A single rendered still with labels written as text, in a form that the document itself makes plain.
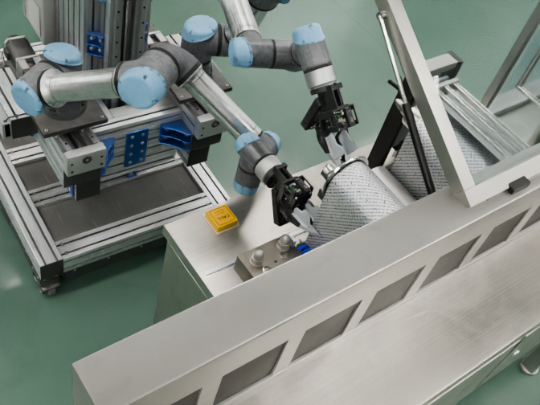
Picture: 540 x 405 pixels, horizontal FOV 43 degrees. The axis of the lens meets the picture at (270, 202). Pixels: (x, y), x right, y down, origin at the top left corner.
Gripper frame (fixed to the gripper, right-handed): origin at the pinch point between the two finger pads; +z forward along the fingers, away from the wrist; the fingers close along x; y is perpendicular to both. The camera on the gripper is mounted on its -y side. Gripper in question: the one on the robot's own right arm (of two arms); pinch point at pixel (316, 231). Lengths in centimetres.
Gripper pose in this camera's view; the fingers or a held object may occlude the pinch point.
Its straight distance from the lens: 182.5
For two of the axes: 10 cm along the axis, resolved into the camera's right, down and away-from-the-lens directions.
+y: 2.1, -6.4, -7.4
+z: 5.7, 6.9, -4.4
